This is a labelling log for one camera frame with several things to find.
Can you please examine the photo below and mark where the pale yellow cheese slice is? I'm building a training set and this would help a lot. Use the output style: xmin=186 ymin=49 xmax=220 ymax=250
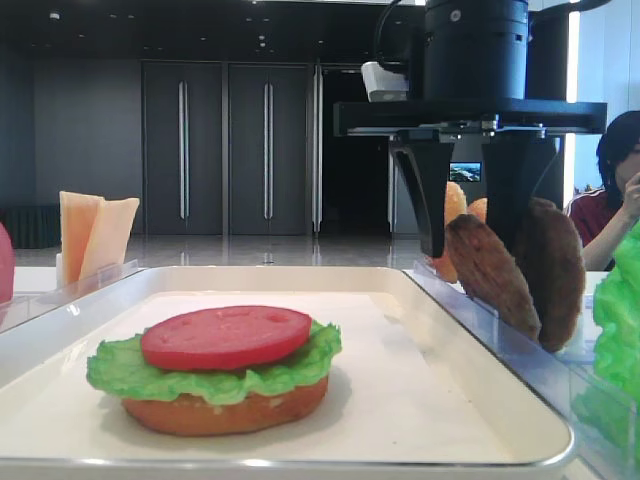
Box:
xmin=79 ymin=198 xmax=140 ymax=279

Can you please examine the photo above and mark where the clear acrylic rack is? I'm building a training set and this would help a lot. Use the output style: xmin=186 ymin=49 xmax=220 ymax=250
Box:
xmin=1 ymin=255 xmax=142 ymax=333
xmin=406 ymin=262 xmax=639 ymax=479

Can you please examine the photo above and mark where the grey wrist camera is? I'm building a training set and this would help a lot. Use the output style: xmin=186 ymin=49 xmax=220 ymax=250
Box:
xmin=361 ymin=61 xmax=409 ymax=103

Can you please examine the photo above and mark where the seated person in red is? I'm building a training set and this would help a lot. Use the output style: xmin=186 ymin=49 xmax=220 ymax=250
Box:
xmin=564 ymin=110 xmax=639 ymax=271

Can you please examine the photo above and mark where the brown meat patty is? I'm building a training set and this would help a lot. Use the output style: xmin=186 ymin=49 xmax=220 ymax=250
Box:
xmin=445 ymin=214 xmax=541 ymax=341
xmin=511 ymin=197 xmax=586 ymax=352

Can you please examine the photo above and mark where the orange cheese slice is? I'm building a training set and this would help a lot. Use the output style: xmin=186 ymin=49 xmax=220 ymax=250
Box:
xmin=59 ymin=191 xmax=104 ymax=285

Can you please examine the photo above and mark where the right clear acrylic rack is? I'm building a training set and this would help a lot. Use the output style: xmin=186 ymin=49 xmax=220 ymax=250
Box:
xmin=406 ymin=262 xmax=639 ymax=479

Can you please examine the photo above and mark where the bottom bun on tray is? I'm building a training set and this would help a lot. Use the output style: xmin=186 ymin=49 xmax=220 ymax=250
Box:
xmin=121 ymin=376 xmax=329 ymax=437

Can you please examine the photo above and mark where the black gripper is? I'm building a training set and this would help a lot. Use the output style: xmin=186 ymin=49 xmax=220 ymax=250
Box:
xmin=333 ymin=1 xmax=607 ymax=258

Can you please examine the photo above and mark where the tomato slice on tray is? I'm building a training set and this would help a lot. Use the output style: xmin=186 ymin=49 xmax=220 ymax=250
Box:
xmin=140 ymin=305 xmax=312 ymax=371

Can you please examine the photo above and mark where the black camera cable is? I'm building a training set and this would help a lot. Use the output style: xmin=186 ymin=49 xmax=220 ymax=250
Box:
xmin=374 ymin=0 xmax=407 ymax=71

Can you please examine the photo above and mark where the upright lettuce leaf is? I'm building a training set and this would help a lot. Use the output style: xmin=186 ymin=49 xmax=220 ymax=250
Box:
xmin=572 ymin=226 xmax=639 ymax=457

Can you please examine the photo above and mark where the small wall screen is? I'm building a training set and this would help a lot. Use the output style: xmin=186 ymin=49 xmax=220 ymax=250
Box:
xmin=449 ymin=162 xmax=482 ymax=183

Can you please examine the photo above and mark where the left bun top right rack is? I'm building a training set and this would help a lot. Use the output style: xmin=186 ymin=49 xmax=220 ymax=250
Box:
xmin=430 ymin=181 xmax=467 ymax=284

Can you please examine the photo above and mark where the left clear acrylic rack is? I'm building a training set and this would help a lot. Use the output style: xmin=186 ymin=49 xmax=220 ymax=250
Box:
xmin=1 ymin=255 xmax=142 ymax=333

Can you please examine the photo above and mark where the upright tomato slice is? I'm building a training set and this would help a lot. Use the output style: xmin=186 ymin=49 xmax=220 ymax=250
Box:
xmin=0 ymin=224 xmax=15 ymax=303

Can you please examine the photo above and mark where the lettuce leaf on tray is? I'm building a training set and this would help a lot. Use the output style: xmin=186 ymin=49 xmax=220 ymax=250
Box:
xmin=86 ymin=320 xmax=342 ymax=406

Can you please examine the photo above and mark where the silver metal tray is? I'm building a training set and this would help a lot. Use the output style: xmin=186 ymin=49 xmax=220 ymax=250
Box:
xmin=1 ymin=267 xmax=575 ymax=479

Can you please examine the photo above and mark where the bun rack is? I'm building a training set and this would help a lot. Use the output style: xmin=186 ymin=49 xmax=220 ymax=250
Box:
xmin=467 ymin=197 xmax=488 ymax=223
xmin=430 ymin=181 xmax=467 ymax=284

